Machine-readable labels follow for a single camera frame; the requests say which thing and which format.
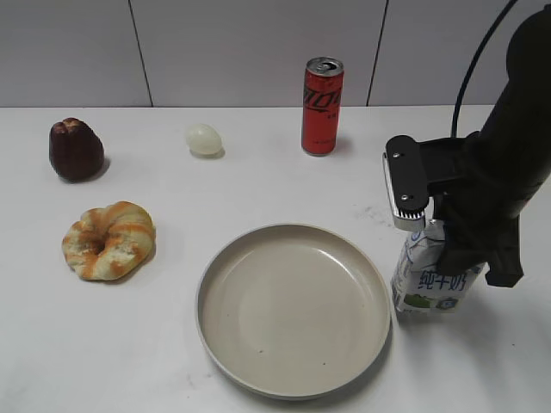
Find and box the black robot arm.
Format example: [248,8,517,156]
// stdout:
[383,8,550,287]

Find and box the red soda can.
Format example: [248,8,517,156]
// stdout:
[301,57,344,156]

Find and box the white blue milk carton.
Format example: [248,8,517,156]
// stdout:
[391,219,484,313]

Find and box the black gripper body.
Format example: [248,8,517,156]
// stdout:
[420,133,520,276]

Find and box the beige round plate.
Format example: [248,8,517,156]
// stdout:
[195,224,391,399]

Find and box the white egg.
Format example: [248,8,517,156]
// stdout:
[185,124,223,156]

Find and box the black cable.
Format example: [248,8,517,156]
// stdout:
[450,0,520,139]

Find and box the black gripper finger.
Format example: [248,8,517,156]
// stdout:
[485,253,524,286]

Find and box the dark red wax apple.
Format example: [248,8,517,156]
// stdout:
[49,117,105,182]

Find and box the orange striped bagel bread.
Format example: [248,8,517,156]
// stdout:
[62,201,156,281]

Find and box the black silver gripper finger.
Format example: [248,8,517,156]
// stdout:
[382,135,429,231]

